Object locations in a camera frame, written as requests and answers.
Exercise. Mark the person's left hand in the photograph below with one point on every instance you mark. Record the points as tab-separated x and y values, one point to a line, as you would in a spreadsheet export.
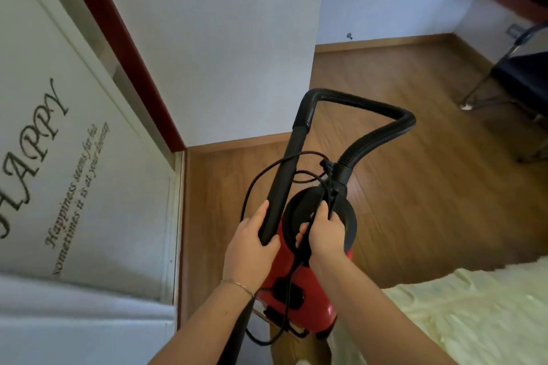
246	253

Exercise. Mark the person's right hand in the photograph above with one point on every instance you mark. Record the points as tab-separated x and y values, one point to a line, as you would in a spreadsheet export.
327	240

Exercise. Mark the person's left forearm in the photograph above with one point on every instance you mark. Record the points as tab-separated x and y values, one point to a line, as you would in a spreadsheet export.
201	330

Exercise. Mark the person's right forearm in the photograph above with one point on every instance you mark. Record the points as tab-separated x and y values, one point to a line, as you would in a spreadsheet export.
376	317

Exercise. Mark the white wardrobe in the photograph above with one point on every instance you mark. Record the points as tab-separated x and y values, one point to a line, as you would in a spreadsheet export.
175	228

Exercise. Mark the white lettered wardrobe door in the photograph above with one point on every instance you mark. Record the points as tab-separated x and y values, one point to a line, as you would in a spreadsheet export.
107	185

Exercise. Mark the pale green bedspread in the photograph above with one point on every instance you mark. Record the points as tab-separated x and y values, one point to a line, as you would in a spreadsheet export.
471	313

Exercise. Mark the wooden skirting board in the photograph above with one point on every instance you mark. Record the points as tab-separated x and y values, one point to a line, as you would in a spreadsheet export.
385	41

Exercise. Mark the black office chair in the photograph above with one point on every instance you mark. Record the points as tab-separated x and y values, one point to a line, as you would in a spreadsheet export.
522	76

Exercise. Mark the grey wall socket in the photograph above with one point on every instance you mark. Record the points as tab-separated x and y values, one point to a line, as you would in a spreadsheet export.
513	30

